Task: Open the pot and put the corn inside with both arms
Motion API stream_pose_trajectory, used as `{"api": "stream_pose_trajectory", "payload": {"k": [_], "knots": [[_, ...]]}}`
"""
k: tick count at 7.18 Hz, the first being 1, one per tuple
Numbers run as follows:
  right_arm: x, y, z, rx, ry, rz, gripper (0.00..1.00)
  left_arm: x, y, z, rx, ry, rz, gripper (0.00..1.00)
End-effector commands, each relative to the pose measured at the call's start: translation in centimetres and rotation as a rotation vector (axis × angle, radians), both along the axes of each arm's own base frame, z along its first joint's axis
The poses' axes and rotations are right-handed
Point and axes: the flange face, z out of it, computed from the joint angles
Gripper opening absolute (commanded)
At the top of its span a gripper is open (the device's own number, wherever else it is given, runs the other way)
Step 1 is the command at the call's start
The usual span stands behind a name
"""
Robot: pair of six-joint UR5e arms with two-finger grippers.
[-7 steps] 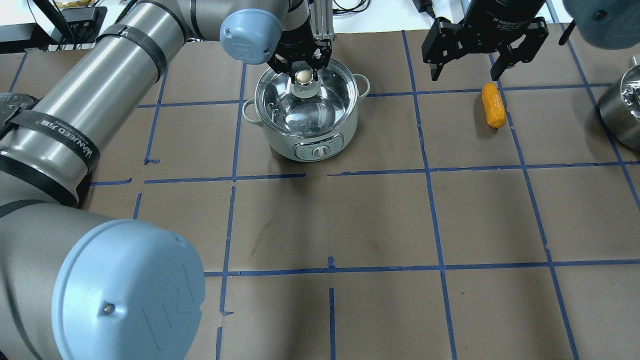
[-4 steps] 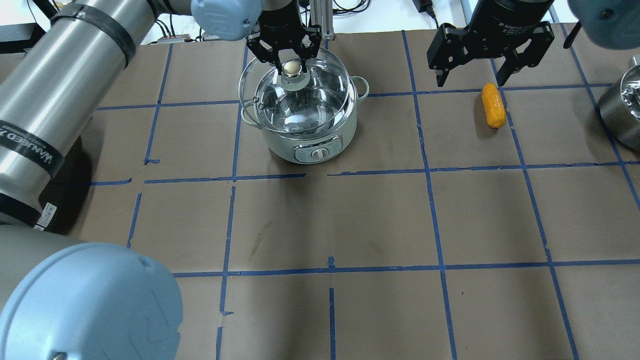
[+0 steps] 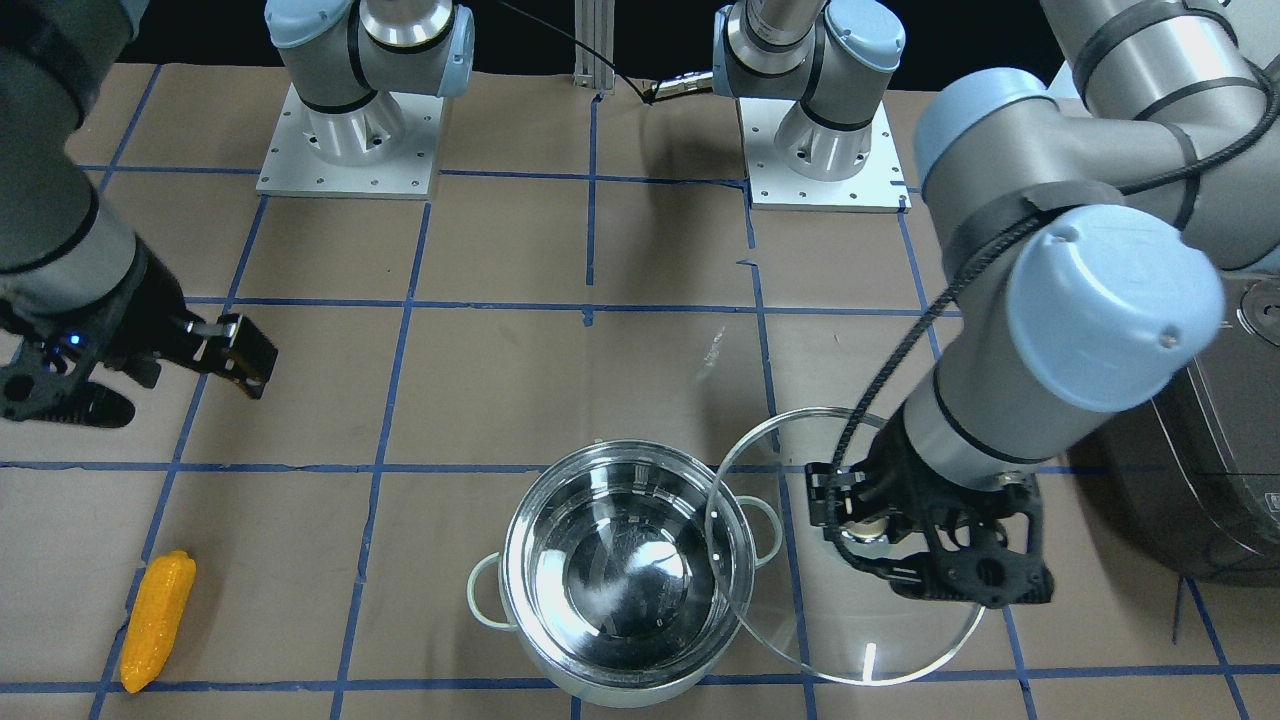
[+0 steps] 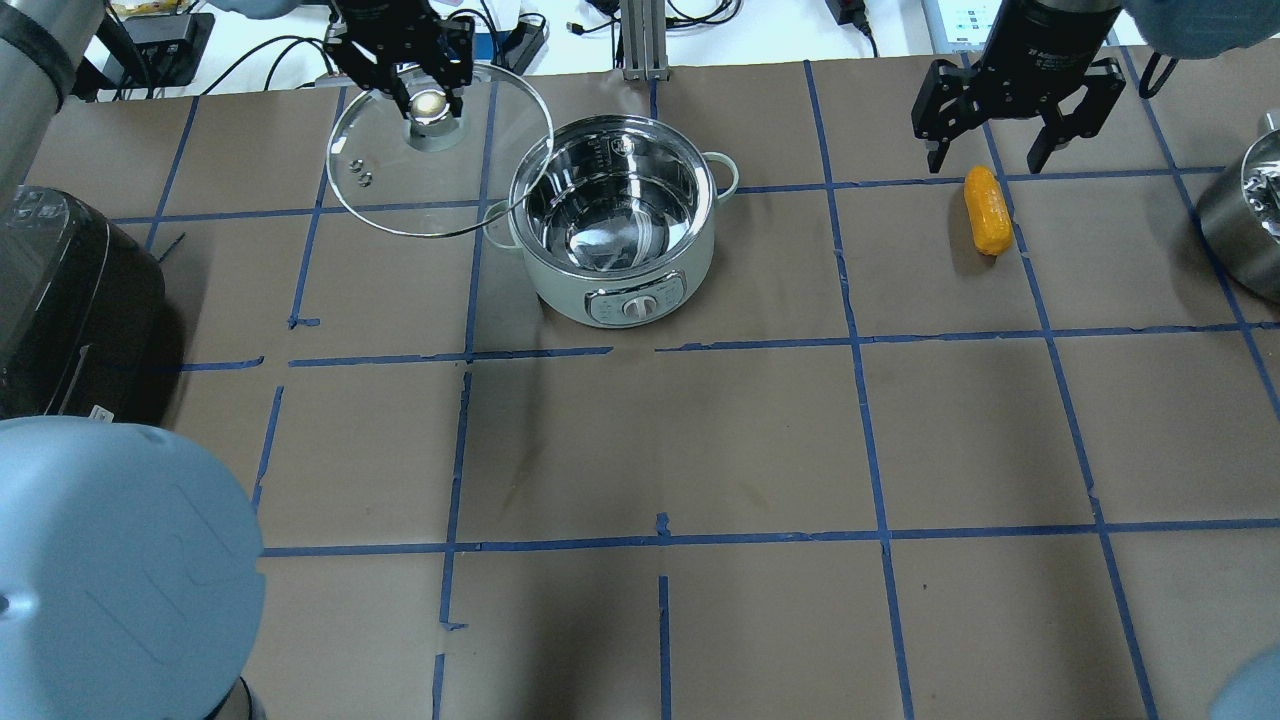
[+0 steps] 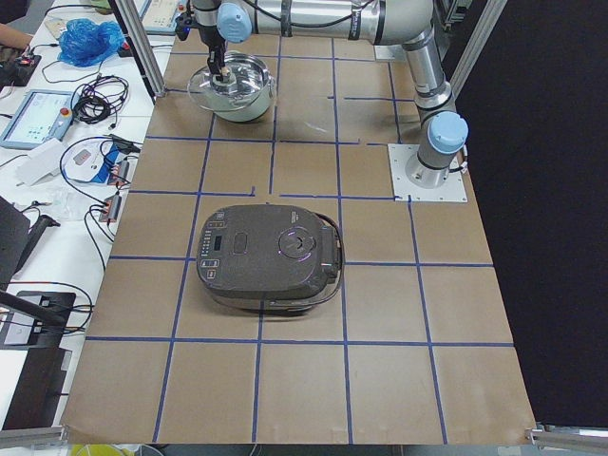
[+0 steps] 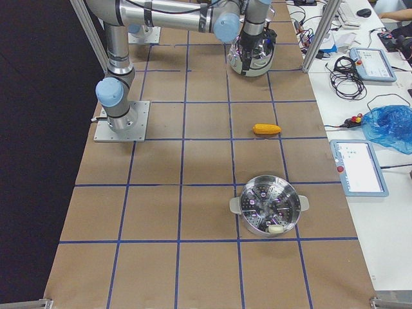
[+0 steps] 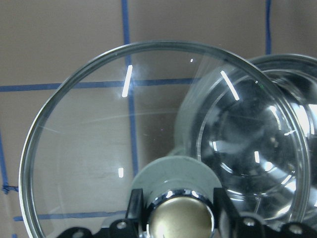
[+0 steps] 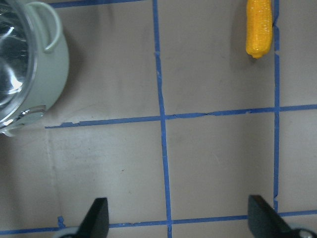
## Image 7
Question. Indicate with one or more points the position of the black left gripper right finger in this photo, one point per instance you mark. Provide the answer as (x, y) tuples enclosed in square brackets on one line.
[(226, 215)]

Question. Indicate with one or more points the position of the pale green steel pot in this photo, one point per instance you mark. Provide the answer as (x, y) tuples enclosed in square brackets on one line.
[(258, 133)]

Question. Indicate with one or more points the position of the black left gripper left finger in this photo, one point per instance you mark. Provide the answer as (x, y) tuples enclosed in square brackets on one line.
[(136, 217)]

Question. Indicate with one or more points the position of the glass pot lid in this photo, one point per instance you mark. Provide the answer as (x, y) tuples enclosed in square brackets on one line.
[(108, 129)]

